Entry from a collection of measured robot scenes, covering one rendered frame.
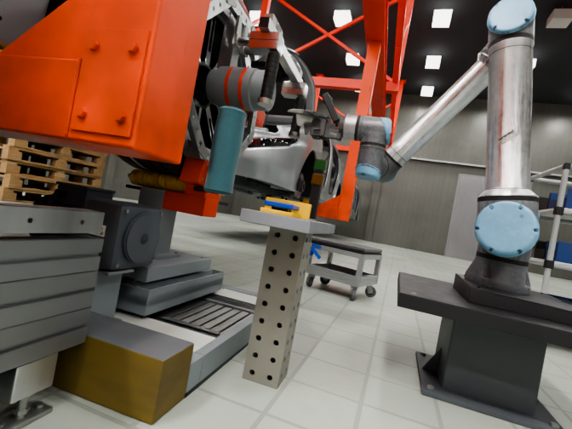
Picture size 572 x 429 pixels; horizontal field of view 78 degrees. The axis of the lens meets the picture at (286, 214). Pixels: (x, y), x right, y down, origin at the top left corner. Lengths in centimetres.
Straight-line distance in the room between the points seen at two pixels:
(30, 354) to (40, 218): 24
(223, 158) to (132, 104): 41
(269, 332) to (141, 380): 34
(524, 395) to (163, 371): 101
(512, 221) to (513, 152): 20
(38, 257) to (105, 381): 30
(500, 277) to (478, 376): 31
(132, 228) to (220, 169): 29
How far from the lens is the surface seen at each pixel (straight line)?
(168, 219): 133
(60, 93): 86
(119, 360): 84
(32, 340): 79
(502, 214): 110
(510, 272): 130
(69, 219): 75
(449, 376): 129
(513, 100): 121
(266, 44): 109
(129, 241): 99
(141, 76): 74
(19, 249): 70
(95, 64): 81
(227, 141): 107
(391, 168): 138
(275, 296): 96
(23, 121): 92
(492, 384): 131
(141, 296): 112
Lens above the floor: 45
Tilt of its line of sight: level
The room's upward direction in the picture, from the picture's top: 10 degrees clockwise
